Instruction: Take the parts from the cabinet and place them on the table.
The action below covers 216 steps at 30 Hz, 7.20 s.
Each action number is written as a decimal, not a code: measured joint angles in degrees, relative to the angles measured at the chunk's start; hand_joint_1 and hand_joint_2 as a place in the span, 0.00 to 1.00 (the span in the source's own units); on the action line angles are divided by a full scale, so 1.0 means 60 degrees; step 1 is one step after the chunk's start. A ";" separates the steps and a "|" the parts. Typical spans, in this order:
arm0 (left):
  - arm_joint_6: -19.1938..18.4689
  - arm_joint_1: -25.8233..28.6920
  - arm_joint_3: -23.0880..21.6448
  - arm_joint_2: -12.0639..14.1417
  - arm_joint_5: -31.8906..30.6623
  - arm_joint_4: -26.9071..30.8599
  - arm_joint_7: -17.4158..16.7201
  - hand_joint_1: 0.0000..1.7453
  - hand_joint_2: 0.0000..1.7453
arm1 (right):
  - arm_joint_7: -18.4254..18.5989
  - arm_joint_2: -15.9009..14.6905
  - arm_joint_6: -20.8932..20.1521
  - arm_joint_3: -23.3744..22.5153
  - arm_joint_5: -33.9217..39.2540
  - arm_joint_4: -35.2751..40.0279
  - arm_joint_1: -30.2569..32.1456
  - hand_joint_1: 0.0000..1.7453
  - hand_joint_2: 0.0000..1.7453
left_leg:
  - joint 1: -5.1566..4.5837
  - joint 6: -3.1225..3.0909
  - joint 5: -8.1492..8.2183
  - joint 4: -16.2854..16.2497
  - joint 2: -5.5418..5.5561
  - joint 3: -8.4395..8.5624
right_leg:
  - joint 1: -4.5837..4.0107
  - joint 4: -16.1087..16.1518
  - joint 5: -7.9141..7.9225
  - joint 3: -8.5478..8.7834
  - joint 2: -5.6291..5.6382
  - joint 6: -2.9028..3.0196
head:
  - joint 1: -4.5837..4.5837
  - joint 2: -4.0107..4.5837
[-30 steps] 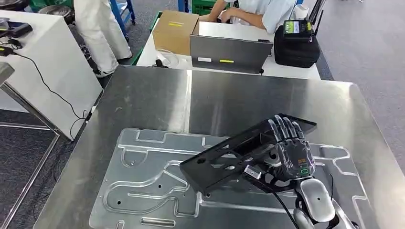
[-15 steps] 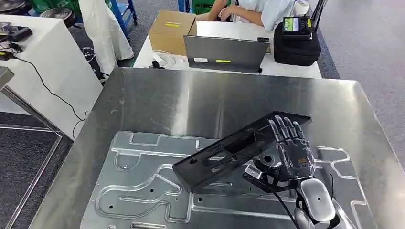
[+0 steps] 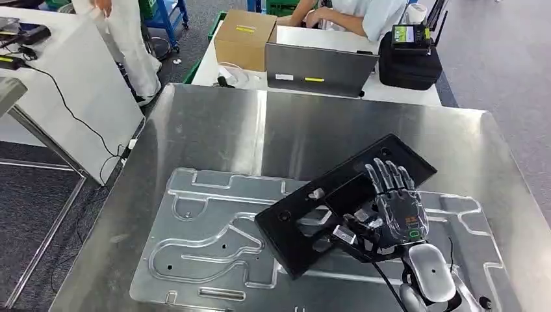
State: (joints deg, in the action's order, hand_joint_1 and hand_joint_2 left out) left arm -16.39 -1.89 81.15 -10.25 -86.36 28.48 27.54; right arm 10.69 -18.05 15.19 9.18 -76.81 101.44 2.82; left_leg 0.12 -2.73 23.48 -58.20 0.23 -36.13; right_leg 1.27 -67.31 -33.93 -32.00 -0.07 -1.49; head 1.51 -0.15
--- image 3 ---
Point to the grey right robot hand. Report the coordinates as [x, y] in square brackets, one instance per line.
[400, 215]

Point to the black plastic plate frame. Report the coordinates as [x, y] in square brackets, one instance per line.
[301, 241]

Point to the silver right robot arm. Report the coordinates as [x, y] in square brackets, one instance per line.
[430, 271]

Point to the steel work table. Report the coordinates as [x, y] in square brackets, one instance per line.
[327, 125]

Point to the white desk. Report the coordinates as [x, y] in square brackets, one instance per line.
[396, 97]

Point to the black bag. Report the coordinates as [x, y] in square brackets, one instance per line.
[409, 69]

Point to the grey laptop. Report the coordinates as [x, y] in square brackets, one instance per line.
[318, 69]

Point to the handheld terminal with screen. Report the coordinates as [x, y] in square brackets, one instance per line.
[409, 35]

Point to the clear acrylic jig plate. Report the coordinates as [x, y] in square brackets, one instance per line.
[206, 224]

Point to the seated person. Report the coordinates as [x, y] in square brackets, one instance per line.
[374, 15]

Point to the white paper roll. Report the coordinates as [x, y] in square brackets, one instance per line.
[416, 13]

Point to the clear plastic bag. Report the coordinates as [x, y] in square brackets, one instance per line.
[234, 75]

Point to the brown cardboard box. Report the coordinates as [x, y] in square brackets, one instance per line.
[243, 41]

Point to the green crate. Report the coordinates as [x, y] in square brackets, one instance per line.
[280, 6]

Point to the blue trolley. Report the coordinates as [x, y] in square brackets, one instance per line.
[168, 19]

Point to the standing person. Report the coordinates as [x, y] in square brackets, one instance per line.
[129, 47]

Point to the grey metal table leg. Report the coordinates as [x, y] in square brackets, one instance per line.
[38, 133]

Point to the black handheld device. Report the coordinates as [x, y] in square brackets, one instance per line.
[36, 34]

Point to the black power adapter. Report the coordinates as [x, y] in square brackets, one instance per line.
[10, 62]

